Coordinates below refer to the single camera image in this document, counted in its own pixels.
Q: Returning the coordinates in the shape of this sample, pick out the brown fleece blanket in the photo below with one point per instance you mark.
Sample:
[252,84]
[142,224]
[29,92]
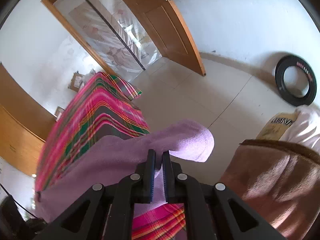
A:
[279,180]

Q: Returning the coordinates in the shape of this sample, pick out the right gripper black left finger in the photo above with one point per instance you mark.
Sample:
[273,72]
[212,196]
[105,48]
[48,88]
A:
[106,212]

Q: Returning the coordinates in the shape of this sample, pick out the wooden wardrobe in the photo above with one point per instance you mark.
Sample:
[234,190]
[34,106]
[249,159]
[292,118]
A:
[25,126]

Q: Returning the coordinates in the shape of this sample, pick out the purple fleece garment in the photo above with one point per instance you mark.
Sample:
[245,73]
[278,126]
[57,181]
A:
[112,158]

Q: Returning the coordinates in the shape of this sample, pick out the plastic curtain with zipper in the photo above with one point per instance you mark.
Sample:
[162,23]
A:
[111,29]

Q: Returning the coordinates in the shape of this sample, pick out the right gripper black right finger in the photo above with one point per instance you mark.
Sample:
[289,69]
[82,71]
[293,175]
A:
[212,211]

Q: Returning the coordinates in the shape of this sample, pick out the wooden door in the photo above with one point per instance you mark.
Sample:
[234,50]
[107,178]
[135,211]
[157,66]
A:
[166,27]

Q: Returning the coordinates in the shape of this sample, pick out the black rubber tire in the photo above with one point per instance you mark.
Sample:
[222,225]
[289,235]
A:
[295,80]

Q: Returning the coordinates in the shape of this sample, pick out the brown cardboard box with label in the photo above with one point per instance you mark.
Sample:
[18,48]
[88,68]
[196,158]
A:
[76,82]

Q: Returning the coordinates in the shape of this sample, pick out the pink green plaid bedspread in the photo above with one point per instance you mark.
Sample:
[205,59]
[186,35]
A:
[103,107]

